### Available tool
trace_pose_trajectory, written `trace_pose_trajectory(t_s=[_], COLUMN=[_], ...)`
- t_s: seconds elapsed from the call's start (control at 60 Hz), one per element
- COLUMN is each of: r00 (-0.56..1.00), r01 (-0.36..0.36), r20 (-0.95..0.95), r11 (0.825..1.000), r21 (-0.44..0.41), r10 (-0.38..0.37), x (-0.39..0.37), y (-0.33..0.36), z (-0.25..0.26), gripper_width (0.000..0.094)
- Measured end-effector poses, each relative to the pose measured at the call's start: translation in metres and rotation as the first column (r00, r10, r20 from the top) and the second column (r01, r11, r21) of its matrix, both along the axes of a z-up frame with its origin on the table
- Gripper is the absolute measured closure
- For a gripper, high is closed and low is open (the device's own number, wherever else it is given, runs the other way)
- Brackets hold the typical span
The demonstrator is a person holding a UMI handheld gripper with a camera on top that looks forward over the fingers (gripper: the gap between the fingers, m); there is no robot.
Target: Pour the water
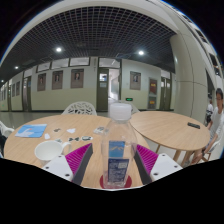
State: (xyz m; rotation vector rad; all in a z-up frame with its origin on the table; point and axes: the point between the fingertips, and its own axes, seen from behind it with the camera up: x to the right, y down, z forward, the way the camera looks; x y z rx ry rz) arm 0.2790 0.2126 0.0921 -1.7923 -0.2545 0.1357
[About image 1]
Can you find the white plastic chair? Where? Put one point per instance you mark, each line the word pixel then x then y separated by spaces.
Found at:
pixel 6 128

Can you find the flat round red coaster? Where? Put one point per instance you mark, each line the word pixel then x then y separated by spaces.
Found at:
pixel 128 182

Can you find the white lattice-back chair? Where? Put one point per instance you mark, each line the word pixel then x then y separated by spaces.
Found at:
pixel 80 108
pixel 135 109

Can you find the white mug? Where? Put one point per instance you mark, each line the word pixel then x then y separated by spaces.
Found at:
pixel 48 151

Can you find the black bag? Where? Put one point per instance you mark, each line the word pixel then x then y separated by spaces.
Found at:
pixel 2 145

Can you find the small printed card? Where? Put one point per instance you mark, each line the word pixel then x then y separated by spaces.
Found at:
pixel 99 130

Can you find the round wooden table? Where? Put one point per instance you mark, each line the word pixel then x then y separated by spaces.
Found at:
pixel 166 130

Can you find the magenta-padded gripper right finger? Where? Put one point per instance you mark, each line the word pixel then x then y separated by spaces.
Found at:
pixel 163 165

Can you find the small white paper scrap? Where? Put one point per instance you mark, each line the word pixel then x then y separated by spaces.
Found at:
pixel 71 130

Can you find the green exit sign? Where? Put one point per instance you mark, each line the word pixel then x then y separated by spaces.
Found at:
pixel 129 99

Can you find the black and white sticker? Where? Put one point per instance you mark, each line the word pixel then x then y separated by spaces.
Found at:
pixel 73 139
pixel 87 138

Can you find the blue and white booklet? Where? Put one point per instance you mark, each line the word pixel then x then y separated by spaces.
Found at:
pixel 30 130

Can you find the black phone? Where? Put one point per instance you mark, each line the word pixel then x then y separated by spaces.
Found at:
pixel 194 125

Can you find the person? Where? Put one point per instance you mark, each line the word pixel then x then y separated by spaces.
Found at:
pixel 216 123
pixel 209 110

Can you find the framed wall portraits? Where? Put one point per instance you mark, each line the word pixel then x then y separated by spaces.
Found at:
pixel 77 78

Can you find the round ceiling lights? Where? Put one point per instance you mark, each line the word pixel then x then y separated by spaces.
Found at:
pixel 58 49

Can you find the clear plastic water bottle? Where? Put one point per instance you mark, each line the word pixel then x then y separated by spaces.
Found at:
pixel 119 146

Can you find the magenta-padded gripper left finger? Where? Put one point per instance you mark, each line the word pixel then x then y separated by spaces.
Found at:
pixel 58 166

